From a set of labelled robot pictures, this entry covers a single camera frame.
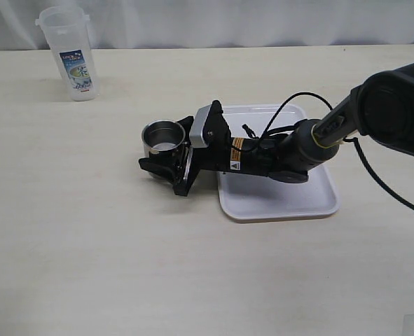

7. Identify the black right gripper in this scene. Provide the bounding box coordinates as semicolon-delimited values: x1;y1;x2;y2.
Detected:
139;100;249;197

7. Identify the stainless steel cup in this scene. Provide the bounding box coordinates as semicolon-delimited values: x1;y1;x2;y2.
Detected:
142;119;186;157

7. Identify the clear plastic container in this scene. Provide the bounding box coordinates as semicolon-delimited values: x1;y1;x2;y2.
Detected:
35;5;99;102

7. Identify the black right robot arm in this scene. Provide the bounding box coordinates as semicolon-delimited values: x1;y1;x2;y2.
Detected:
139;63;414;196

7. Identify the white plastic tray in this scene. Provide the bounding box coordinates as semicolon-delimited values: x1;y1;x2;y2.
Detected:
216;104;340;222

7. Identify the white backdrop curtain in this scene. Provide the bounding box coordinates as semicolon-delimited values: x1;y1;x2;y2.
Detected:
0;0;414;52

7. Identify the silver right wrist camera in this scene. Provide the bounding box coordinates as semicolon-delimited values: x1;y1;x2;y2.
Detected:
189;104;212;148

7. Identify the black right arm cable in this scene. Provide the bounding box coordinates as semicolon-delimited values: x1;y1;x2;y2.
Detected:
241;92;414;222

